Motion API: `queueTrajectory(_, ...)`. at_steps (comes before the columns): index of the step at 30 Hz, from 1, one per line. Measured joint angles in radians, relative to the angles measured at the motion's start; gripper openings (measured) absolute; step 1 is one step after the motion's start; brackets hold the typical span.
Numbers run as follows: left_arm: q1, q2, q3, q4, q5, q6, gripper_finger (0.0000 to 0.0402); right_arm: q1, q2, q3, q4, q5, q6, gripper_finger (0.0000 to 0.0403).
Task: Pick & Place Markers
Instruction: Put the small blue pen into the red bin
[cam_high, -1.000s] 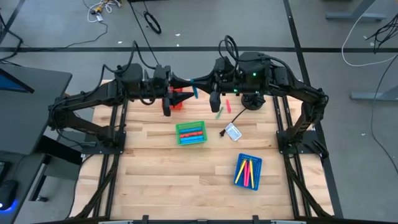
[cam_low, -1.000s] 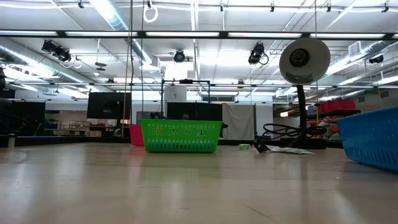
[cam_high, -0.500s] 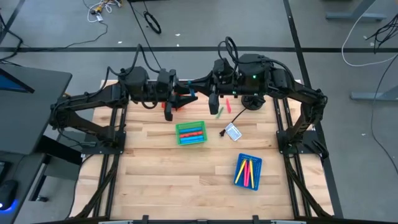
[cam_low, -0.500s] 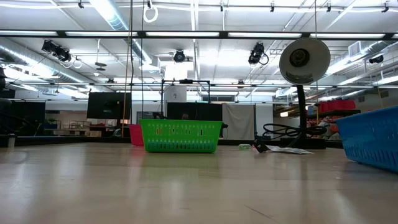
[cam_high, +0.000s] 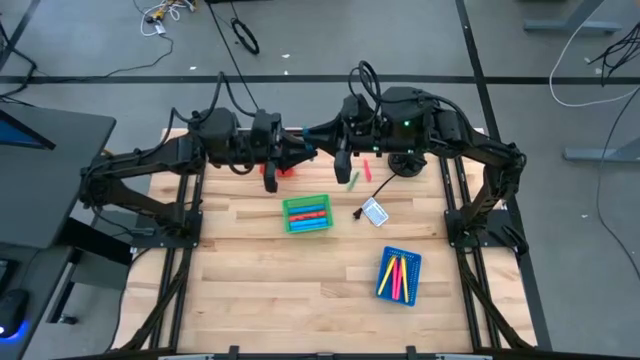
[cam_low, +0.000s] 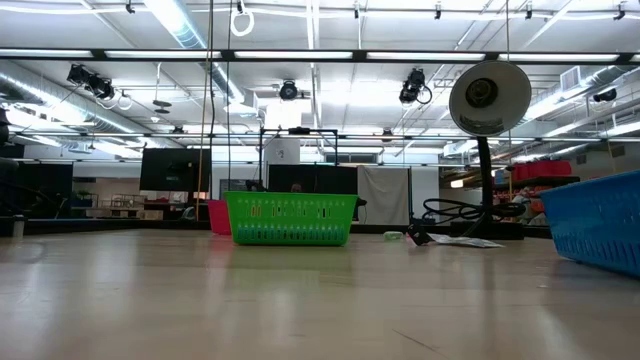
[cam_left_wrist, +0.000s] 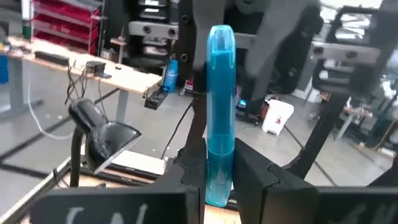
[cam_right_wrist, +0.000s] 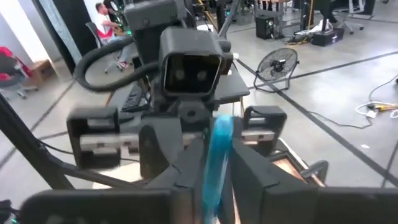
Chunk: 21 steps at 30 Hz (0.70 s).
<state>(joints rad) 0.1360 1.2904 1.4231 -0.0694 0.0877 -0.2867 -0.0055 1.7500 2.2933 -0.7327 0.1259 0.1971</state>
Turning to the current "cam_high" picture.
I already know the dark grey desk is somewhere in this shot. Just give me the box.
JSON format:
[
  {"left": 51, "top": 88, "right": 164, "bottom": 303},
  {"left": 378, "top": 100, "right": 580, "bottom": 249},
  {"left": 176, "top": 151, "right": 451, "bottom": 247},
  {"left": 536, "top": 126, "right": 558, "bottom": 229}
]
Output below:
[{"left": 0, "top": 102, "right": 118, "bottom": 360}]

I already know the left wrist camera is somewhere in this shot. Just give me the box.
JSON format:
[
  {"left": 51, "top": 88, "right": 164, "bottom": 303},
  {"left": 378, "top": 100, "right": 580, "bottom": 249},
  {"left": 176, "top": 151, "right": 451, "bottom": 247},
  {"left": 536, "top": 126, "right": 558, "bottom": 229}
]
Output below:
[{"left": 251, "top": 110, "right": 282, "bottom": 146}]

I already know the grey desk base plate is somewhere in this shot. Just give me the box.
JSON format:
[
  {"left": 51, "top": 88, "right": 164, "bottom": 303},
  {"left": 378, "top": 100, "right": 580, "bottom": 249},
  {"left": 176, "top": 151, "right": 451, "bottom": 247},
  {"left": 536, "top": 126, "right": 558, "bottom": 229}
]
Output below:
[{"left": 69, "top": 207, "right": 132, "bottom": 291}]

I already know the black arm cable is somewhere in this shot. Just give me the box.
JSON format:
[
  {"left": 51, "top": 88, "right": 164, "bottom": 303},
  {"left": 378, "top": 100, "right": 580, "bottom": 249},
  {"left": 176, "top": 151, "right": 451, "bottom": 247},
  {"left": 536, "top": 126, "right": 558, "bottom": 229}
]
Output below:
[
  {"left": 348, "top": 59, "right": 389, "bottom": 114},
  {"left": 167, "top": 71, "right": 264, "bottom": 176}
]

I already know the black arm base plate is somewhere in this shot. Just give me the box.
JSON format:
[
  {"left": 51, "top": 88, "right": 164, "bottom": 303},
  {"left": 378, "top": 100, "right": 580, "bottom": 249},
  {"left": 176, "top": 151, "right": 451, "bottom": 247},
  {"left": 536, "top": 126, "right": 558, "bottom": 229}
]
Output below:
[
  {"left": 130, "top": 208, "right": 205, "bottom": 250},
  {"left": 443, "top": 207, "right": 529, "bottom": 250}
]

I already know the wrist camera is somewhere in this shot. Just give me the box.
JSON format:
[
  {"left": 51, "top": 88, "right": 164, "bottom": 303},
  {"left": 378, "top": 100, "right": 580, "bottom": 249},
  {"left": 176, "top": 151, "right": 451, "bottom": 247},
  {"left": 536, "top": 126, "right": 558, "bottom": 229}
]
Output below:
[
  {"left": 251, "top": 110, "right": 282, "bottom": 146},
  {"left": 341, "top": 93, "right": 376, "bottom": 126}
]

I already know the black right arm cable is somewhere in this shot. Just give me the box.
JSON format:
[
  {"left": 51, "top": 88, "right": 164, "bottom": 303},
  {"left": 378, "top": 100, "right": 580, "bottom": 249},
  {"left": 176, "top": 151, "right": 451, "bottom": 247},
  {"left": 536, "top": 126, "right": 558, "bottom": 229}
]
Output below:
[{"left": 348, "top": 59, "right": 389, "bottom": 114}]

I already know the blue lit monitor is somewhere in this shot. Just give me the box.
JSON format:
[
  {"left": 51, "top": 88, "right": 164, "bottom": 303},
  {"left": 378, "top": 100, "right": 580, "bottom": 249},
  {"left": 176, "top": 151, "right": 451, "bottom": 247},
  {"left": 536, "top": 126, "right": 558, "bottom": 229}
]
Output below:
[{"left": 0, "top": 108, "right": 57, "bottom": 151}]

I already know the green plastic basket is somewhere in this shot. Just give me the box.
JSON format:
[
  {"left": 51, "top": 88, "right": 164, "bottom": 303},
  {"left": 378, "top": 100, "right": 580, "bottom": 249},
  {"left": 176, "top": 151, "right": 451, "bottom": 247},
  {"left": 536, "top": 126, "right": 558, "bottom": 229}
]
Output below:
[{"left": 282, "top": 193, "right": 335, "bottom": 235}]

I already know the blue plastic basket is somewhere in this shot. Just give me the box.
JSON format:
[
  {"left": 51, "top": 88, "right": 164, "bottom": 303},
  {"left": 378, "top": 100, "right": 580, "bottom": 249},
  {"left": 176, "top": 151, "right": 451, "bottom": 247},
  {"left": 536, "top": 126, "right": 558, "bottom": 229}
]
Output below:
[{"left": 375, "top": 244, "right": 424, "bottom": 308}]

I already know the white floor cable bundle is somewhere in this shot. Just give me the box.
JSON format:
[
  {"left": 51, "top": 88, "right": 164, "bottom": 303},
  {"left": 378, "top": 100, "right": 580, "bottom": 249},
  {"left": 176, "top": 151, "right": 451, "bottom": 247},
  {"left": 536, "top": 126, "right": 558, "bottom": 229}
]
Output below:
[{"left": 138, "top": 0, "right": 196, "bottom": 37}]

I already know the grey table foot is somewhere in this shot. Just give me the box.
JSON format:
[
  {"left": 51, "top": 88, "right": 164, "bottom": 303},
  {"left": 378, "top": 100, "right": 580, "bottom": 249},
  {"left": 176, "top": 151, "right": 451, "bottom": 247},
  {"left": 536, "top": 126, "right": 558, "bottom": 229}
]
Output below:
[
  {"left": 522, "top": 0, "right": 625, "bottom": 36},
  {"left": 563, "top": 135, "right": 640, "bottom": 164}
]

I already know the black keyboard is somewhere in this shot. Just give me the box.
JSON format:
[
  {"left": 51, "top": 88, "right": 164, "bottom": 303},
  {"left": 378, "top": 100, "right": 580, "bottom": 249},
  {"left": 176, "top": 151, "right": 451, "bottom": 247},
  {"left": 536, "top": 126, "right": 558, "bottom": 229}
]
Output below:
[{"left": 0, "top": 257, "right": 21, "bottom": 296}]

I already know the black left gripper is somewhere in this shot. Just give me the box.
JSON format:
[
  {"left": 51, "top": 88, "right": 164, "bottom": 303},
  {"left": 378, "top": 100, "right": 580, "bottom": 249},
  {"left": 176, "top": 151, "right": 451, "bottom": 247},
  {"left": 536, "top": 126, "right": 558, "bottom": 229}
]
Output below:
[{"left": 251, "top": 129, "right": 319, "bottom": 194}]

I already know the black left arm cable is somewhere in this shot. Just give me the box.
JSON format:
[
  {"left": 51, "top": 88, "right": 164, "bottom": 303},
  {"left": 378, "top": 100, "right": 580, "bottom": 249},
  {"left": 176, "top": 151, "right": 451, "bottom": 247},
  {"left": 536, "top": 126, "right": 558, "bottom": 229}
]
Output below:
[{"left": 167, "top": 71, "right": 264, "bottom": 176}]

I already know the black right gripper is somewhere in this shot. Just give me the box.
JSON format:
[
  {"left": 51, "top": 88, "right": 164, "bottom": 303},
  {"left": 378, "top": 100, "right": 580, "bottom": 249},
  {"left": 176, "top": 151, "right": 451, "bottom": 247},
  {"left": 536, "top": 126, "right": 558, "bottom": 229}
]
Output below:
[{"left": 303, "top": 117, "right": 382, "bottom": 185}]

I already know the long black cable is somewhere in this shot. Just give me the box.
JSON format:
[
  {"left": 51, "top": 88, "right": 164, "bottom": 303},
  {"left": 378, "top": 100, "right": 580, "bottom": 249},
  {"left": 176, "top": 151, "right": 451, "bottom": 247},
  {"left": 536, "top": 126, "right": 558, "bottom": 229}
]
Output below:
[{"left": 206, "top": 0, "right": 264, "bottom": 117}]

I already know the black cable bundle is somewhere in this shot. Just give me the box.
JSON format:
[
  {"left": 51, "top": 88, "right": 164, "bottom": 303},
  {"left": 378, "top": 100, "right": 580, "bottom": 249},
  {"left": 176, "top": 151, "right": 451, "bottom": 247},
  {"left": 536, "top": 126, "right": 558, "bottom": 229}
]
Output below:
[{"left": 588, "top": 22, "right": 640, "bottom": 86}]

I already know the black desk leg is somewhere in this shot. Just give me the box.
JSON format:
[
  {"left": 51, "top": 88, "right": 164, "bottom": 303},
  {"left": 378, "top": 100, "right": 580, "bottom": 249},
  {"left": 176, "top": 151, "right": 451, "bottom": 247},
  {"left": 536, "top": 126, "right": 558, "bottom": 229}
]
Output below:
[{"left": 47, "top": 217, "right": 136, "bottom": 326}]

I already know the black computer mouse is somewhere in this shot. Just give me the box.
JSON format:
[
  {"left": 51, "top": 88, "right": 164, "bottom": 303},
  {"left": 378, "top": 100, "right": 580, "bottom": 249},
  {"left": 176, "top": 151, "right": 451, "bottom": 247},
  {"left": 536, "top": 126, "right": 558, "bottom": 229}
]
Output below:
[{"left": 0, "top": 288, "right": 30, "bottom": 339}]

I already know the black table frame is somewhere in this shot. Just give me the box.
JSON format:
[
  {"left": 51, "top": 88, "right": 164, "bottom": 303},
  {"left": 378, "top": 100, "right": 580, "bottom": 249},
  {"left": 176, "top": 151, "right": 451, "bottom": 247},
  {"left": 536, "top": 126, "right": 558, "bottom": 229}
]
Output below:
[{"left": 112, "top": 127, "right": 554, "bottom": 360}]

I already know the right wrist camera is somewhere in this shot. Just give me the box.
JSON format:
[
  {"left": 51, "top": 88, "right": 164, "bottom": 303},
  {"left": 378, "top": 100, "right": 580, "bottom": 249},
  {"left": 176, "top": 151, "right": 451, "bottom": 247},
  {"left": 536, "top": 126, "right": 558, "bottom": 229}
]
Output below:
[{"left": 341, "top": 93, "right": 376, "bottom": 126}]

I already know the black floor cable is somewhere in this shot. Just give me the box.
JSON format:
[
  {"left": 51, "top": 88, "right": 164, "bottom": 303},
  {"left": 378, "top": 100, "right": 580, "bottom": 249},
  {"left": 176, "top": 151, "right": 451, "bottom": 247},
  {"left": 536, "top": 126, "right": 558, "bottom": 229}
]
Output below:
[
  {"left": 0, "top": 19, "right": 39, "bottom": 106},
  {"left": 102, "top": 32, "right": 176, "bottom": 79},
  {"left": 595, "top": 85, "right": 640, "bottom": 281}
]

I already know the clear plastic packet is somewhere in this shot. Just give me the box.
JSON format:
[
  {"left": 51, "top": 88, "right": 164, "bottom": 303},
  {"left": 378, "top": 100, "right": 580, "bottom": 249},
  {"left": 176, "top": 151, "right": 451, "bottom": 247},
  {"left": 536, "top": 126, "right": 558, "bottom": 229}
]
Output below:
[{"left": 361, "top": 196, "right": 390, "bottom": 229}]

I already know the red plastic basket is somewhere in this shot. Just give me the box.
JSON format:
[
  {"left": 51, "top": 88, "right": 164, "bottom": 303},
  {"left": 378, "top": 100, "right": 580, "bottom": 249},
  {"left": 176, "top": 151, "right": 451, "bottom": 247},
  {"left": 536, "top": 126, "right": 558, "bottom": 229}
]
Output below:
[{"left": 258, "top": 162, "right": 297, "bottom": 179}]

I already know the black coiled cable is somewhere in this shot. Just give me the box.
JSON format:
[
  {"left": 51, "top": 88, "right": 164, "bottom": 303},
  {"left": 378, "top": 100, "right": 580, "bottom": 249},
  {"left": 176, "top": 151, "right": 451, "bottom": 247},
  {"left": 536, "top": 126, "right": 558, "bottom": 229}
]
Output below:
[{"left": 230, "top": 17, "right": 261, "bottom": 55}]

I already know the black lamp power cable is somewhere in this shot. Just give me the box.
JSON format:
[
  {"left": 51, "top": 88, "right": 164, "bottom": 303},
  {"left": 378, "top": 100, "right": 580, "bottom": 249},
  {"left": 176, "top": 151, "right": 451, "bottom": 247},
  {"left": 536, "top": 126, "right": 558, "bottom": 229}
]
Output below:
[{"left": 352, "top": 172, "right": 399, "bottom": 221}]

